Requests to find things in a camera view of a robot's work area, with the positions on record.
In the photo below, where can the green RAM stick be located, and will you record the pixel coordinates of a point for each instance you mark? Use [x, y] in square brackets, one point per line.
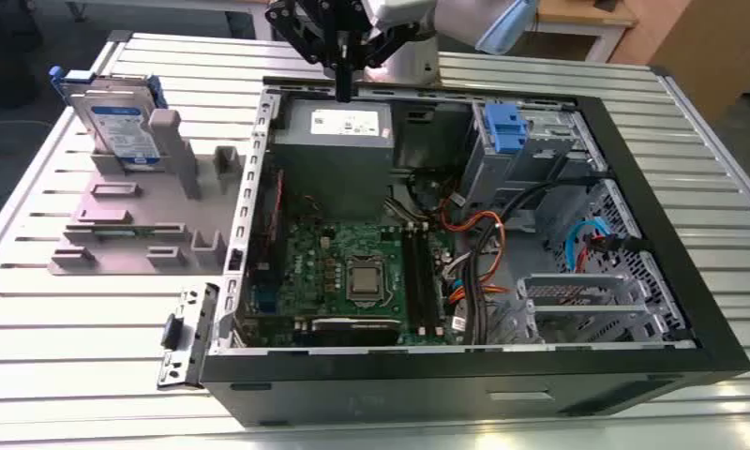
[131, 230]

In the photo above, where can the hard disk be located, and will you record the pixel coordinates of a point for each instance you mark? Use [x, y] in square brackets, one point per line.
[121, 131]

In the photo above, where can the silver metal drive cage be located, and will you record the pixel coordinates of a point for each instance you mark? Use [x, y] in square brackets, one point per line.
[519, 173]

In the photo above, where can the green motherboard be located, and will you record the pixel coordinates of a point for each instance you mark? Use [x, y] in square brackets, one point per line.
[363, 239]

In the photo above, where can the grey parts rack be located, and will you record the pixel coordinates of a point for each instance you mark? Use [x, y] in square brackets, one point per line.
[156, 211]

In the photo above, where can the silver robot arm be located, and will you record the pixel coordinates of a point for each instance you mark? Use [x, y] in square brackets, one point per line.
[407, 63]

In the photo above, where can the silver CPU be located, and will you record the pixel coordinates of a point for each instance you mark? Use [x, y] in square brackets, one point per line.
[364, 280]

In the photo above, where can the metal card retainer bracket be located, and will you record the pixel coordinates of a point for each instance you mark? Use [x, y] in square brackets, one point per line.
[191, 328]

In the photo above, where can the blue plastic drive latch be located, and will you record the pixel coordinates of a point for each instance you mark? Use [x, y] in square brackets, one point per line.
[503, 126]

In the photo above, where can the CPU socket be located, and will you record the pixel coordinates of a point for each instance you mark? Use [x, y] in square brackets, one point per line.
[365, 298]

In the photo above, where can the black graphics card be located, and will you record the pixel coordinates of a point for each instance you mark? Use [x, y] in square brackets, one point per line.
[351, 328]

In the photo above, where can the black chair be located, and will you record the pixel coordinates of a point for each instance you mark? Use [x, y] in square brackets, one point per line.
[5, 79]

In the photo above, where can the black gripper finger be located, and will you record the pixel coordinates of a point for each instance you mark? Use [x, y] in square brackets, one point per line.
[384, 47]
[293, 33]

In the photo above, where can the black open PC case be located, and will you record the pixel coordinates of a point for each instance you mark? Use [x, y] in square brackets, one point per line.
[412, 389]

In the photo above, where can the grey power supply unit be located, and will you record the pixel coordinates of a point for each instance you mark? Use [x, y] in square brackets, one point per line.
[331, 178]

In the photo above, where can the brown wooden cabinet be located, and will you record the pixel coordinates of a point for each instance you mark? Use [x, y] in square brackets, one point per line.
[713, 47]

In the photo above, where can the black RAM slot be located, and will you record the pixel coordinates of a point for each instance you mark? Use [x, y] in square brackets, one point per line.
[415, 281]
[432, 281]

